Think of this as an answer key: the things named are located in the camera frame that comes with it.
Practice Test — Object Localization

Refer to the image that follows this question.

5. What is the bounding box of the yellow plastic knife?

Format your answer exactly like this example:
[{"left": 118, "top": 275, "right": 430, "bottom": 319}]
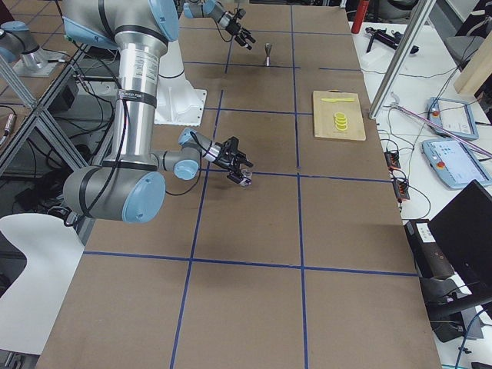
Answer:
[{"left": 321, "top": 98, "right": 355, "bottom": 103}]

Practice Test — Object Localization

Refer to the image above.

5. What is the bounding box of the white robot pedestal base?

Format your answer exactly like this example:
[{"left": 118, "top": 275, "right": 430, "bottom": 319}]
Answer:
[{"left": 155, "top": 40, "right": 207, "bottom": 127}]

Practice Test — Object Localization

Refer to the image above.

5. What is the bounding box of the bamboo cutting board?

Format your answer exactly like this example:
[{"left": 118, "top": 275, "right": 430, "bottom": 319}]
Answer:
[{"left": 312, "top": 91, "right": 366, "bottom": 141}]

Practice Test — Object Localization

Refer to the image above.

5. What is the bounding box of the wooden plank post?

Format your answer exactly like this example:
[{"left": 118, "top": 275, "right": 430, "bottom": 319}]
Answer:
[{"left": 454, "top": 33, "right": 492, "bottom": 95}]

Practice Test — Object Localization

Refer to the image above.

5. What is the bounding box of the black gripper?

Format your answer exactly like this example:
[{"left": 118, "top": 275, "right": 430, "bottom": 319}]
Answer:
[
  {"left": 225, "top": 19, "right": 256, "bottom": 50},
  {"left": 214, "top": 143, "right": 254, "bottom": 185}
]

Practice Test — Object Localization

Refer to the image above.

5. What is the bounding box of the steel jigger measuring cup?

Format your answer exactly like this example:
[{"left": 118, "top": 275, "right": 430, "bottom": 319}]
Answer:
[{"left": 264, "top": 42, "right": 272, "bottom": 67}]

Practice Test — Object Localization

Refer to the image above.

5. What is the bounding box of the metal grabber stick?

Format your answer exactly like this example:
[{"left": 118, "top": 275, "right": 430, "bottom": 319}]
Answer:
[{"left": 390, "top": 97, "right": 491, "bottom": 158}]

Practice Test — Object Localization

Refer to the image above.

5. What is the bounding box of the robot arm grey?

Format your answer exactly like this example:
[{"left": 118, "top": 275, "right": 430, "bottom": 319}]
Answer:
[
  {"left": 63, "top": 1, "right": 254, "bottom": 223},
  {"left": 182, "top": 0, "right": 256, "bottom": 50}
]

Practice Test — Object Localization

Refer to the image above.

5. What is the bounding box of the teach pendant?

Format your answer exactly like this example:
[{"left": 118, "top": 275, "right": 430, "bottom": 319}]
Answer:
[
  {"left": 427, "top": 97, "right": 479, "bottom": 141},
  {"left": 421, "top": 138, "right": 491, "bottom": 189}
]

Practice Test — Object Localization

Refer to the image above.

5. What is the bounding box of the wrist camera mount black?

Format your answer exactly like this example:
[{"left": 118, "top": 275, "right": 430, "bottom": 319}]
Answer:
[{"left": 224, "top": 136, "right": 239, "bottom": 152}]

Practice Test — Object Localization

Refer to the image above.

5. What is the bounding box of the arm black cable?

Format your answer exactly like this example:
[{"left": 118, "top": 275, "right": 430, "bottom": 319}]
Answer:
[{"left": 61, "top": 95, "right": 208, "bottom": 228}]

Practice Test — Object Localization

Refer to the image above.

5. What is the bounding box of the teach pendant near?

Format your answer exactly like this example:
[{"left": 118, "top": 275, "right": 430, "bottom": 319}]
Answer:
[{"left": 421, "top": 138, "right": 491, "bottom": 189}]

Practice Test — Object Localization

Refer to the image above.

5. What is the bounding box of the aluminium frame post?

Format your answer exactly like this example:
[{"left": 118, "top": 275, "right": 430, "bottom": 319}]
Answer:
[{"left": 368, "top": 0, "right": 436, "bottom": 119}]

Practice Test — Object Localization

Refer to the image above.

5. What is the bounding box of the teach pendant far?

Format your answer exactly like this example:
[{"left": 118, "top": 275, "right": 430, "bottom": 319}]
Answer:
[{"left": 427, "top": 97, "right": 479, "bottom": 141}]

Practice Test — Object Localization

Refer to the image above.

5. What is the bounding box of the clear glass cup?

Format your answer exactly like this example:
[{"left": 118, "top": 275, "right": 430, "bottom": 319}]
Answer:
[{"left": 239, "top": 168, "right": 253, "bottom": 187}]

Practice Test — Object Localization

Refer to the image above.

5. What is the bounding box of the red fire extinguisher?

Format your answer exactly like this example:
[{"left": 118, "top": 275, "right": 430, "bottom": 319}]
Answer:
[{"left": 351, "top": 0, "right": 370, "bottom": 34}]

